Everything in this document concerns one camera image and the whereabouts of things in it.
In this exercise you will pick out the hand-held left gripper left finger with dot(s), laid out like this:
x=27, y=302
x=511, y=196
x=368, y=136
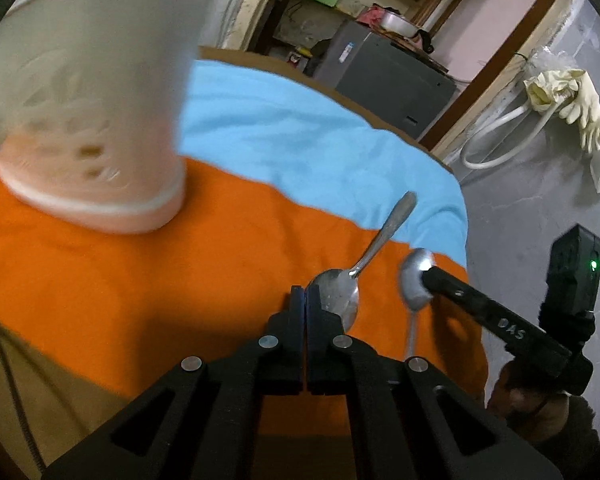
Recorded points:
x=296, y=310

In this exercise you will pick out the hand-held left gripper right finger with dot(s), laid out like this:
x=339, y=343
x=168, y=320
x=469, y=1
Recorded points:
x=315, y=310

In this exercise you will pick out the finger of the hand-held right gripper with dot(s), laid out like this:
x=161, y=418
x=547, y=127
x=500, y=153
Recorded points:
x=470, y=305

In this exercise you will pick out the large steel spoon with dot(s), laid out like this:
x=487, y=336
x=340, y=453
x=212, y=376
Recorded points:
x=341, y=290

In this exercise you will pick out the small steel spoon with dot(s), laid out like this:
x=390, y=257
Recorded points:
x=413, y=280

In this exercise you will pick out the white plastic utensil holder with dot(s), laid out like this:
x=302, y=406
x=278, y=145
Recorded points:
x=90, y=100

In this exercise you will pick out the person's right forearm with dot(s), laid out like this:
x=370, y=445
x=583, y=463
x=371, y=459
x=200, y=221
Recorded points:
x=580, y=430

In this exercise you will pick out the person's right hand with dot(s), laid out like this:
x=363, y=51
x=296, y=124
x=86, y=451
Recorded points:
x=522, y=405

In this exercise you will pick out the orange cloth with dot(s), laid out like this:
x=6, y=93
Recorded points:
x=180, y=285

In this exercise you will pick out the light blue cloth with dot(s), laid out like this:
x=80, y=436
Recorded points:
x=305, y=135

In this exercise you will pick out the pale rubber gloves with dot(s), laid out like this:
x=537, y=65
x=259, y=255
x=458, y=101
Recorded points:
x=575, y=95

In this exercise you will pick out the grey metal cabinet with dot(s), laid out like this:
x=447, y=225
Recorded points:
x=390, y=80

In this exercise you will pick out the metal bowl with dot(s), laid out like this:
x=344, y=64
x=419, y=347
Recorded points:
x=399, y=22

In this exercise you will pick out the red cloth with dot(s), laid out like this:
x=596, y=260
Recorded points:
x=374, y=15

